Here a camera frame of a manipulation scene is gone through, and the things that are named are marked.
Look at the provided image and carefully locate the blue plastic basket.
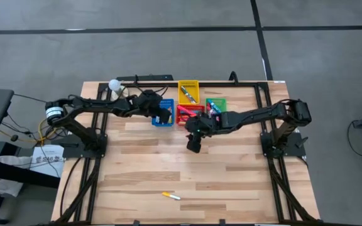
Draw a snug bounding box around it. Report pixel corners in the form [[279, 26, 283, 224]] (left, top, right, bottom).
[[151, 98, 175, 127]]

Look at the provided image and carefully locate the black power cable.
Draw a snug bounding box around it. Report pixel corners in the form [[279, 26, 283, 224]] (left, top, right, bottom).
[[13, 93, 48, 104]]

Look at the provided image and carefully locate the white marker yellow cap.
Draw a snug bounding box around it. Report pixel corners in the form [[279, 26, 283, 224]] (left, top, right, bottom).
[[162, 191, 182, 201]]

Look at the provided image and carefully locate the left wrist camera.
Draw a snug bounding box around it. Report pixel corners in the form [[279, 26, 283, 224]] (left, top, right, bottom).
[[140, 89, 157, 100]]

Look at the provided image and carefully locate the red plastic basket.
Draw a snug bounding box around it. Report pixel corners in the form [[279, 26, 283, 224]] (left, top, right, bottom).
[[176, 104, 206, 126]]

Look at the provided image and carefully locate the yellow cable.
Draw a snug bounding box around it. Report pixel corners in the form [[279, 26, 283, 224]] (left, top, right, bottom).
[[37, 121, 58, 147]]

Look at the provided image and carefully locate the light bulb lamp brass base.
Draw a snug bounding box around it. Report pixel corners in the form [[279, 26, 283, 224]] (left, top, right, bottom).
[[107, 78, 129, 100]]

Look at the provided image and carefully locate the black aluminium table frame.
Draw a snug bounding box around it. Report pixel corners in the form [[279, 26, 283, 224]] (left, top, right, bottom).
[[51, 80, 321, 226]]

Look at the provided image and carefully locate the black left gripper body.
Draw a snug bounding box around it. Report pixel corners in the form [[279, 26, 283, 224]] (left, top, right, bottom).
[[133, 94, 163, 117]]

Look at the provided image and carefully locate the black power strip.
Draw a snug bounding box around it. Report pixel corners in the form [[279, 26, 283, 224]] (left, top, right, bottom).
[[116, 74, 175, 82]]

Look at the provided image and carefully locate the green plastic basket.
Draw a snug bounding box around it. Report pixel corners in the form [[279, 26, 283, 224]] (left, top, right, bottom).
[[205, 97, 228, 122]]

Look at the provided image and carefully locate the thin green Expo marker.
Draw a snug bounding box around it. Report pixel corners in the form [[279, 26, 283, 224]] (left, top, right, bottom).
[[180, 85, 198, 105]]

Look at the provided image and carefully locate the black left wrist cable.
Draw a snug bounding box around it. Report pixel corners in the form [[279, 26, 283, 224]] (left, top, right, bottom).
[[149, 83, 170, 97]]

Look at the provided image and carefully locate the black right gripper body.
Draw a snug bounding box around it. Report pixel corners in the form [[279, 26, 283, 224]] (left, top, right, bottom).
[[185, 113, 223, 138]]

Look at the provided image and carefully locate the yellow plastic basket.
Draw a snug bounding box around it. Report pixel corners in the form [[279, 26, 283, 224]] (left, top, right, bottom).
[[177, 80, 200, 105]]

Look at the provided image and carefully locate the white paper sheet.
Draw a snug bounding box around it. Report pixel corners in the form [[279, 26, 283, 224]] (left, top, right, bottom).
[[30, 144, 65, 178]]

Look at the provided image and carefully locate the white plastic bag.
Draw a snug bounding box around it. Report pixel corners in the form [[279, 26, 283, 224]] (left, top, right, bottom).
[[0, 155, 33, 198]]

